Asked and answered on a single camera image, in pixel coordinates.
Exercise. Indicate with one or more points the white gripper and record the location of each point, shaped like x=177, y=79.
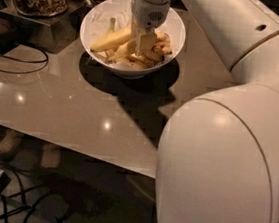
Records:
x=148, y=13

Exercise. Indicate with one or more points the spotted yellow banana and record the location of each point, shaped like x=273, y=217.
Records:
x=124, y=50

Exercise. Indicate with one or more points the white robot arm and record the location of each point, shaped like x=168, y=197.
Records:
x=218, y=156

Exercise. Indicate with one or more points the small banana at right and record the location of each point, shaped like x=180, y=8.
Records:
x=160, y=49

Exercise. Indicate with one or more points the large top yellow banana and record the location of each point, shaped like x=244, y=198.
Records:
x=112, y=38

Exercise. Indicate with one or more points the low banana in bowl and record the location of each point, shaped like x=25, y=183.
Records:
x=129, y=59

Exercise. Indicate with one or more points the white ceramic bowl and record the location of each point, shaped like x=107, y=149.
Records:
x=176, y=27

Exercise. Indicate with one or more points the left beige slipper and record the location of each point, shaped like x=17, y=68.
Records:
x=10, y=143

